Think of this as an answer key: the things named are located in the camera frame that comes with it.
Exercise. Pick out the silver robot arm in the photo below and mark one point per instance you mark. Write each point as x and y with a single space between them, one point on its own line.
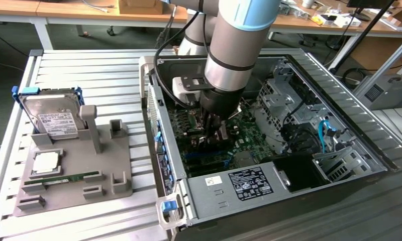
234 42

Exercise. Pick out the black plastic shroud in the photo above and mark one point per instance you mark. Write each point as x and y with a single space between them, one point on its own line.
301 173

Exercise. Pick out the black slanted pole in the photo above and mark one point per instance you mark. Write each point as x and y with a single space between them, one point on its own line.
362 37

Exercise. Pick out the yellow black small box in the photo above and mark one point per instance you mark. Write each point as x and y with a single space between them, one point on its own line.
326 18

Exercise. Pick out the grey power supply unit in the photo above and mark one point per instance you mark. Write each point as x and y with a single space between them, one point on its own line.
220 200

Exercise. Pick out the black monitor stand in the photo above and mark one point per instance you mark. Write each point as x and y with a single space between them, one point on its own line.
359 13

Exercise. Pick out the small white box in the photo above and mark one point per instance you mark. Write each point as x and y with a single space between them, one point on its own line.
346 22

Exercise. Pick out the grey metal equipment box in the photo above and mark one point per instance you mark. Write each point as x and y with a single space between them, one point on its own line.
389 95

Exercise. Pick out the metal drive cage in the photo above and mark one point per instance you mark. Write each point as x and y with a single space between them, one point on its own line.
278 100

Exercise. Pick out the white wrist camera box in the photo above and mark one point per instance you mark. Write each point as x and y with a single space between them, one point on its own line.
184 93

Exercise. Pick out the aluminium profile frame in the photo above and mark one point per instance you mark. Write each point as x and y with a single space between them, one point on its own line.
399 54

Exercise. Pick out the blue expansion slot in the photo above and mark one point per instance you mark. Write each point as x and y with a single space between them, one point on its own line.
200 155

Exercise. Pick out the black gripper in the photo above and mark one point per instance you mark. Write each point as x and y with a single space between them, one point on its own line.
220 103

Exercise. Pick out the green expansion card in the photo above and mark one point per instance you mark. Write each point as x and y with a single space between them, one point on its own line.
218 143

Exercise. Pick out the brown cardboard box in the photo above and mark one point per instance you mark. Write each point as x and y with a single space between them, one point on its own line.
140 6

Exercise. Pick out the green motherboard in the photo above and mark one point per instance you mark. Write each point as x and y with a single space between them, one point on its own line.
251 140

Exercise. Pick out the grey chipset heatsink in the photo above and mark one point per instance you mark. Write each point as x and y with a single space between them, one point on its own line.
246 159

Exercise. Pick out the hard disk in blue caddy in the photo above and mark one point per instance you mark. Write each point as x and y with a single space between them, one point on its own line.
55 118

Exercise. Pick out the green RAM stick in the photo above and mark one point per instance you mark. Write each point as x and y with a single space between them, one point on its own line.
63 178

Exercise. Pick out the silver CPU chip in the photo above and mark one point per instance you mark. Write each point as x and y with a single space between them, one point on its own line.
45 163

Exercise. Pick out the open PC case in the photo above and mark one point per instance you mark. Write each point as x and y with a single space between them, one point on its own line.
184 67

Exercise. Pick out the wooden desk white frame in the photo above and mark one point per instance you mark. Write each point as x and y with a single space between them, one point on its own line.
69 15
287 23

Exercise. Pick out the metal disk bay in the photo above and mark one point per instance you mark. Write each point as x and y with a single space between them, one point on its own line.
342 170

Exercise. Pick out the grey parts rack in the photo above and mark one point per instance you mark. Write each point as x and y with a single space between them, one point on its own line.
73 160

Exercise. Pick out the blue case latch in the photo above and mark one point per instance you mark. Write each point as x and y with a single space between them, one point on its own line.
170 206

